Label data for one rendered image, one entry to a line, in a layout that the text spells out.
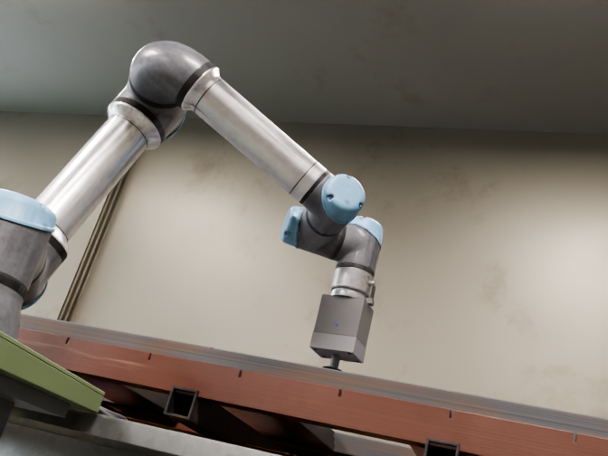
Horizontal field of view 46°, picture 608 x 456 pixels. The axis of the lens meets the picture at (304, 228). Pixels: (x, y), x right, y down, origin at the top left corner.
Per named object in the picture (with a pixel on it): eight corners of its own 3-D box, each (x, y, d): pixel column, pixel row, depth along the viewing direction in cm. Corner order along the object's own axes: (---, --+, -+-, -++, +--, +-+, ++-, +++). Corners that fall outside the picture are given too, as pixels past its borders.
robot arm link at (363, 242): (337, 222, 142) (375, 236, 143) (325, 272, 137) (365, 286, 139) (351, 208, 135) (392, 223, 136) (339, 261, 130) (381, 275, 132)
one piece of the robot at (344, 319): (384, 299, 137) (367, 381, 130) (341, 294, 141) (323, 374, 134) (370, 278, 129) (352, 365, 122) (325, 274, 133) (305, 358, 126)
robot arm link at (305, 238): (301, 188, 129) (356, 208, 131) (283, 213, 139) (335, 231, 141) (291, 225, 126) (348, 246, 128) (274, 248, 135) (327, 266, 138)
